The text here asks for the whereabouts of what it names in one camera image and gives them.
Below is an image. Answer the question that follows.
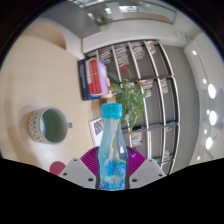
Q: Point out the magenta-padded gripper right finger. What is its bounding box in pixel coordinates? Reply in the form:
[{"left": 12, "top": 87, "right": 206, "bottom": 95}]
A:
[{"left": 126, "top": 147, "right": 167, "bottom": 190}]

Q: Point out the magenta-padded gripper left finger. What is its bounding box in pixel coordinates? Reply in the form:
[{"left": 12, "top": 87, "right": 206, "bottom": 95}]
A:
[{"left": 58, "top": 145, "right": 100, "bottom": 190}]

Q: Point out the clear bottle with blue cap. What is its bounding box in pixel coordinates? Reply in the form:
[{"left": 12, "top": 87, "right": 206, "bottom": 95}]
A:
[{"left": 96, "top": 102, "right": 130, "bottom": 191}]

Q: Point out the flat round red coaster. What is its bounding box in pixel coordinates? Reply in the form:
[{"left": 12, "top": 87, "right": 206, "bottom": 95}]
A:
[{"left": 49, "top": 160, "right": 67, "bottom": 177}]

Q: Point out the open white book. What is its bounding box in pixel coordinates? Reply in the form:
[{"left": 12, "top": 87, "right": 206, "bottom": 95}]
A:
[{"left": 87, "top": 117, "right": 105, "bottom": 148}]

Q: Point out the patterned ceramic mug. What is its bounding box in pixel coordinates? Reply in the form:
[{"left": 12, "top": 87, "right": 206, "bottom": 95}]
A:
[{"left": 28, "top": 105, "right": 73, "bottom": 146}]

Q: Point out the grey shelf unit with books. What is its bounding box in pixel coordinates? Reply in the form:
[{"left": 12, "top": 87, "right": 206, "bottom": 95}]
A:
[{"left": 84, "top": 39, "right": 183, "bottom": 176}]

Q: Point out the green potted plant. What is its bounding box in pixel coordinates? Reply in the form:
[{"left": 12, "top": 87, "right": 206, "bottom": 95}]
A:
[{"left": 107, "top": 69, "right": 148, "bottom": 136}]

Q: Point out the red book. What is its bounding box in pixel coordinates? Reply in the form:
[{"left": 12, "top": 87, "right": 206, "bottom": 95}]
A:
[{"left": 87, "top": 59, "right": 103, "bottom": 98}]

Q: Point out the pink book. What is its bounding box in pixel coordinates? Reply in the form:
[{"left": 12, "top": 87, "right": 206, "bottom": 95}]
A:
[{"left": 96, "top": 59, "right": 110, "bottom": 95}]

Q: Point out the group of ceiling lights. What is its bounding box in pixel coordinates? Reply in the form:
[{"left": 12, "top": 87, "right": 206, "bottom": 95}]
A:
[{"left": 191, "top": 49, "right": 219, "bottom": 161}]

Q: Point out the small plant by window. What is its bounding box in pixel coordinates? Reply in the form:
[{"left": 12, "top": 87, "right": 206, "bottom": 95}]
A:
[{"left": 96, "top": 14, "right": 113, "bottom": 26}]

